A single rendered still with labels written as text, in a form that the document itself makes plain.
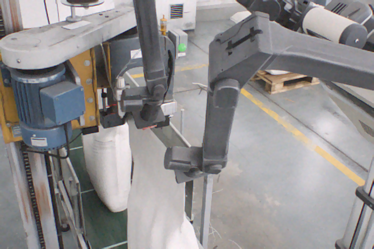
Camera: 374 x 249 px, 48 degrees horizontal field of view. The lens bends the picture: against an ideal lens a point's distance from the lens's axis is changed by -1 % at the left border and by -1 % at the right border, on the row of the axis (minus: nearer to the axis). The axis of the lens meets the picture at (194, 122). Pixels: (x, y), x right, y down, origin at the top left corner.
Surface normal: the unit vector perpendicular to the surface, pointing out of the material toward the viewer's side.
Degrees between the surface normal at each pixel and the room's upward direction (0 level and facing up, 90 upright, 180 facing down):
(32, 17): 90
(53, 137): 91
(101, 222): 0
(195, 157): 38
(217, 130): 124
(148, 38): 101
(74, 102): 90
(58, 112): 90
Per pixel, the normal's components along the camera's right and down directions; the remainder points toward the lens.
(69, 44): 0.91, 0.25
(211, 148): -0.05, 0.83
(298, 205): 0.04, -0.86
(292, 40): 0.34, -0.41
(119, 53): 0.45, 0.47
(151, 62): 0.23, 0.55
